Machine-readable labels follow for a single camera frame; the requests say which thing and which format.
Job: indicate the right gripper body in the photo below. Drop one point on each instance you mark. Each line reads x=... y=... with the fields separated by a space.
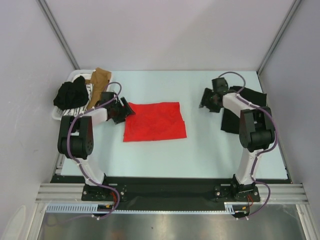
x=211 y=105

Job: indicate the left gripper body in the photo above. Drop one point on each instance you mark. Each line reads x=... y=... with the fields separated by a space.
x=119 y=112

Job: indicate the black tank top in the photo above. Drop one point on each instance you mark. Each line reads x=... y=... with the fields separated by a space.
x=233 y=103

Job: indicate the red garment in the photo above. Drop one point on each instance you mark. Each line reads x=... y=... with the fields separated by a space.
x=155 y=122

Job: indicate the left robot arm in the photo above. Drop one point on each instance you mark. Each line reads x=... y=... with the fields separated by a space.
x=76 y=133

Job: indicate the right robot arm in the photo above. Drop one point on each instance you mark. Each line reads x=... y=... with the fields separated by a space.
x=256 y=129

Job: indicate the brown garment in basket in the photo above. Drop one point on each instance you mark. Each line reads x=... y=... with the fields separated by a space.
x=99 y=79

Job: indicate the striped black white garment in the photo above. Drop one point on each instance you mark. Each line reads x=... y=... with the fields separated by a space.
x=78 y=110

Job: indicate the white laundry basket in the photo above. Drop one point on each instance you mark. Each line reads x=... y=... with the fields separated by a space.
x=56 y=112

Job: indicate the slotted cable duct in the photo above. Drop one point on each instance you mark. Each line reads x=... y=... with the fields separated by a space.
x=103 y=208

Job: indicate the aluminium extrusion rail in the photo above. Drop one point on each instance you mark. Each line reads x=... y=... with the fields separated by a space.
x=72 y=193

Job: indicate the right aluminium frame post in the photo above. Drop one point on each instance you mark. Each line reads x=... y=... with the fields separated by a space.
x=293 y=9

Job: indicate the aluminium frame post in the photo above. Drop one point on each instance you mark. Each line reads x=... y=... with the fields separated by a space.
x=293 y=9
x=48 y=14

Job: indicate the left aluminium frame post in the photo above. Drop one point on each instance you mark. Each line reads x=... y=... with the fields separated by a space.
x=48 y=14

